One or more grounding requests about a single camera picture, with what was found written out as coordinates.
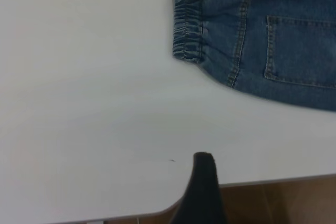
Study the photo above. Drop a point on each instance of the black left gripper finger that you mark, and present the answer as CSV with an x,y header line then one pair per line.
x,y
204,195

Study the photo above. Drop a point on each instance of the blue denim shorts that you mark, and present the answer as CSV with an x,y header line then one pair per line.
x,y
275,24

